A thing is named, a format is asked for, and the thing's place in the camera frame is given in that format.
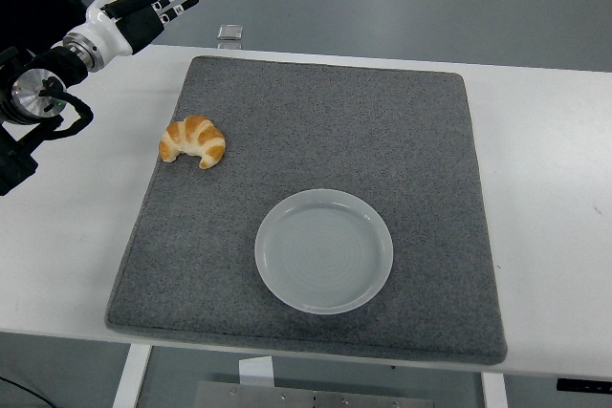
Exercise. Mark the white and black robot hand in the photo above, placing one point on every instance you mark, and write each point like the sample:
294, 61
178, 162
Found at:
107, 33

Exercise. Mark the golden croissant bread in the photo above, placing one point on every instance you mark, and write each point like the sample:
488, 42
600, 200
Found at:
201, 135

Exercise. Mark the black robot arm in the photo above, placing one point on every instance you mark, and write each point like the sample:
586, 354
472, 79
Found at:
28, 92

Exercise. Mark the pale grey round plate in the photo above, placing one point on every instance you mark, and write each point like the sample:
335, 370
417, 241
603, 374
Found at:
325, 255

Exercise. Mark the grey metal plate with screws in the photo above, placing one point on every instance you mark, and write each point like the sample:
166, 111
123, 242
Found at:
311, 396

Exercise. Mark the small clear square floor object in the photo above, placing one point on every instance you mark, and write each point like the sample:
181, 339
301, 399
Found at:
230, 32

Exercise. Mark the grey felt mat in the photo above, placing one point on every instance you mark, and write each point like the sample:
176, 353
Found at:
334, 131

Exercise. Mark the white table leg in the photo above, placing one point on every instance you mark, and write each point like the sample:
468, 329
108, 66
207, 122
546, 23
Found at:
130, 377
495, 391

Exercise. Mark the black table control panel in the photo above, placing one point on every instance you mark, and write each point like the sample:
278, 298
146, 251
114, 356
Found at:
583, 385

